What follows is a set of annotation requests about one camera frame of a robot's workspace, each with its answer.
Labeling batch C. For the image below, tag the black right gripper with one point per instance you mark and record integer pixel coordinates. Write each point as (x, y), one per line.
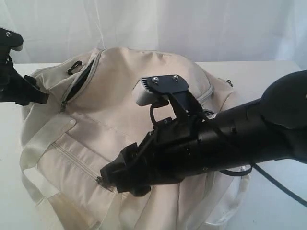
(167, 155)

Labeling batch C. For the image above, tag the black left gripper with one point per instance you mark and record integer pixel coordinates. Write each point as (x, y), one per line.
(21, 90)

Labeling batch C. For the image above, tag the beige fabric duffel bag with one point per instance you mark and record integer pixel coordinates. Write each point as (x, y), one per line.
(89, 118)

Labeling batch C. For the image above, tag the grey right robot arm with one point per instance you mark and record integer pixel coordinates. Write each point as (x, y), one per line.
(273, 127)

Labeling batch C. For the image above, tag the white backdrop curtain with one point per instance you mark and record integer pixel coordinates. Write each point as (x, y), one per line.
(202, 30)

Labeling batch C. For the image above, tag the dark front pocket zipper pull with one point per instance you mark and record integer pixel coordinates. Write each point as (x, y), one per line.
(100, 181)

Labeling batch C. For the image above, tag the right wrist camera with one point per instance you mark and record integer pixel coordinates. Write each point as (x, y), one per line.
(161, 90)

